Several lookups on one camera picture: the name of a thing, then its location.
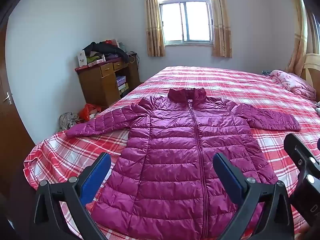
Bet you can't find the grey patterned bag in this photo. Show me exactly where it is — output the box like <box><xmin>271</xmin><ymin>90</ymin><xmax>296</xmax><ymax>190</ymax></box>
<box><xmin>59</xmin><ymin>112</ymin><xmax>81</xmax><ymax>132</ymax></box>

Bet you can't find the stack of shoe boxes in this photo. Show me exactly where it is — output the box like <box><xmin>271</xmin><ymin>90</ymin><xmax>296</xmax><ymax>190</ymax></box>
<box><xmin>115</xmin><ymin>75</ymin><xmax>129</xmax><ymax>95</ymax></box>

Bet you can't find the magenta quilted down jacket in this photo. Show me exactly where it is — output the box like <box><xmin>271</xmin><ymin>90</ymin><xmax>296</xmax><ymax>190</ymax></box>
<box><xmin>65</xmin><ymin>87</ymin><xmax>302</xmax><ymax>239</ymax></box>

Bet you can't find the red plastic bag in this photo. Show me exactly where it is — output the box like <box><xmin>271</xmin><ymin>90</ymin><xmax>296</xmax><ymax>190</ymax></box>
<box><xmin>79</xmin><ymin>103</ymin><xmax>102</xmax><ymax>121</ymax></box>

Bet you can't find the brown wooden door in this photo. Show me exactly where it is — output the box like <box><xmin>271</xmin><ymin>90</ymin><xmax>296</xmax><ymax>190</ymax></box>
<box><xmin>0</xmin><ymin>27</ymin><xmax>35</xmax><ymax>195</ymax></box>

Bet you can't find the pink folded blanket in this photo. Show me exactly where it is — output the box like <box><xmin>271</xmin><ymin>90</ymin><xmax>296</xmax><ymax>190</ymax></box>
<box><xmin>271</xmin><ymin>69</ymin><xmax>317</xmax><ymax>98</ymax></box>

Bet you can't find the beige patterned curtain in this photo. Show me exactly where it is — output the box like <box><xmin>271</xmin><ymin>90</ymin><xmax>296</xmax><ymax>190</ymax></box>
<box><xmin>285</xmin><ymin>0</ymin><xmax>320</xmax><ymax>77</ymax></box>
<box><xmin>144</xmin><ymin>0</ymin><xmax>166</xmax><ymax>57</ymax></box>
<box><xmin>207</xmin><ymin>0</ymin><xmax>232</xmax><ymax>58</ymax></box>

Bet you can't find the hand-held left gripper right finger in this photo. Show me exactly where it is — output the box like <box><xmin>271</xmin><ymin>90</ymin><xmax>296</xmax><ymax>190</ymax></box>
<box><xmin>212</xmin><ymin>152</ymin><xmax>295</xmax><ymax>240</ymax></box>

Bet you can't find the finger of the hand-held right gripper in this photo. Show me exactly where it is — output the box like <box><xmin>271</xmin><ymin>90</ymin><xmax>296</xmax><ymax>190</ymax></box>
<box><xmin>283</xmin><ymin>133</ymin><xmax>320</xmax><ymax>180</ymax></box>

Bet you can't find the pile of dark clothes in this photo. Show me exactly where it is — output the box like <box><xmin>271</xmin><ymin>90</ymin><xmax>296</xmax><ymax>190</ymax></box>
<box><xmin>82</xmin><ymin>39</ymin><xmax>129</xmax><ymax>63</ymax></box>

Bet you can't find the window with sliding panes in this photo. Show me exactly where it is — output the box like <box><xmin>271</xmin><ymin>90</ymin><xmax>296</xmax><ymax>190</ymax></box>
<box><xmin>156</xmin><ymin>0</ymin><xmax>214</xmax><ymax>46</ymax></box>

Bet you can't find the brown wooden desk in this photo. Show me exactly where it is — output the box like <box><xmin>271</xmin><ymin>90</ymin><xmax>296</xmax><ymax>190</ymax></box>
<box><xmin>74</xmin><ymin>55</ymin><xmax>140</xmax><ymax>108</ymax></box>

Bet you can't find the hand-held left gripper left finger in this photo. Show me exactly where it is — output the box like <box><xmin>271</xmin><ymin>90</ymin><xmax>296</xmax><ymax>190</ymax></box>
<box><xmin>34</xmin><ymin>152</ymin><xmax>112</xmax><ymax>240</ymax></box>

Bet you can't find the white printed box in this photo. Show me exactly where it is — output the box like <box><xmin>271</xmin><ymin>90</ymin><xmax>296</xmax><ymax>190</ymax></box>
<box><xmin>77</xmin><ymin>50</ymin><xmax>88</xmax><ymax>67</ymax></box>

